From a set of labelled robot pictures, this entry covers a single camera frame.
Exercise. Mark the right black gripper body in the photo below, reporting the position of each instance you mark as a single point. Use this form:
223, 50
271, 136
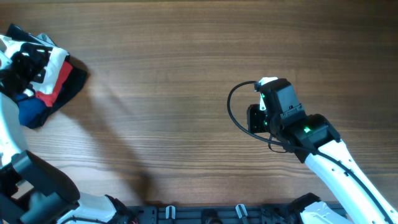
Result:
254, 118

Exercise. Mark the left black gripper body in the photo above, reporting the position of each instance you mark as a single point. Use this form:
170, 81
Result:
23, 62

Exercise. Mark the white t-shirt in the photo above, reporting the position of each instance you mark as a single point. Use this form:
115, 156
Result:
51, 71

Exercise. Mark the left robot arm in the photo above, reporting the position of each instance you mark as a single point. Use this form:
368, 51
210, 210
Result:
32, 190

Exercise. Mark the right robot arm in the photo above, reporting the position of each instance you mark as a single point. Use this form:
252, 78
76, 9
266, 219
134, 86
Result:
317, 144

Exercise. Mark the grey folded garment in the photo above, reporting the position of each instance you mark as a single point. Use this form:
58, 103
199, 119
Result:
45, 40

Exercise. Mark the red folded shirt with logo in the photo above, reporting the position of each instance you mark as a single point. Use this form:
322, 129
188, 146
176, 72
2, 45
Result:
57, 85

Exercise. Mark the navy blue folded garment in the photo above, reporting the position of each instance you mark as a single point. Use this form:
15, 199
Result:
35, 110

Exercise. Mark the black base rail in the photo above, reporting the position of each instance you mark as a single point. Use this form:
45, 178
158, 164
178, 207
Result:
263, 214

